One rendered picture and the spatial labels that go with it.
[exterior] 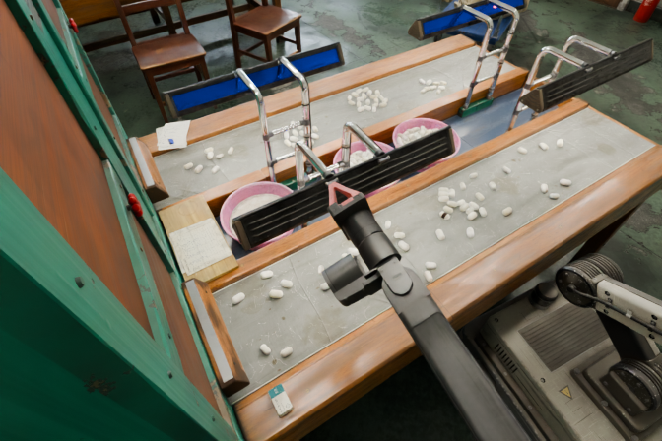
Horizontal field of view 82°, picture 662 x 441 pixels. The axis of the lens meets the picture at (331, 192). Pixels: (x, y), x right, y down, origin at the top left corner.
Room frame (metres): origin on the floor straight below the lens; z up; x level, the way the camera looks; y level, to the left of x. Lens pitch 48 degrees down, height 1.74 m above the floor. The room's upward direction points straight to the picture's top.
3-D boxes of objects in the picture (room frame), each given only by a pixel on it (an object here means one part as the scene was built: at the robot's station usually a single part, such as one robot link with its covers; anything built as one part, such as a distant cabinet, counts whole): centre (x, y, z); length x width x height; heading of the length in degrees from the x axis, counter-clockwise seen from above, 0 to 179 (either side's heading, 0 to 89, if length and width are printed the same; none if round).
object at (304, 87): (1.07, 0.19, 0.90); 0.20 x 0.19 x 0.45; 121
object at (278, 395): (0.24, 0.12, 0.77); 0.06 x 0.04 x 0.02; 31
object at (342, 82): (1.59, 0.00, 0.67); 1.81 x 0.12 x 0.19; 121
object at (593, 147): (0.83, -0.46, 0.73); 1.81 x 0.30 x 0.02; 121
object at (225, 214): (0.81, 0.23, 0.72); 0.27 x 0.27 x 0.10
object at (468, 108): (1.58, -0.64, 0.90); 0.20 x 0.19 x 0.45; 121
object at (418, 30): (1.64, -0.59, 1.08); 0.62 x 0.08 x 0.07; 121
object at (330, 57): (1.14, 0.23, 1.08); 0.62 x 0.08 x 0.07; 121
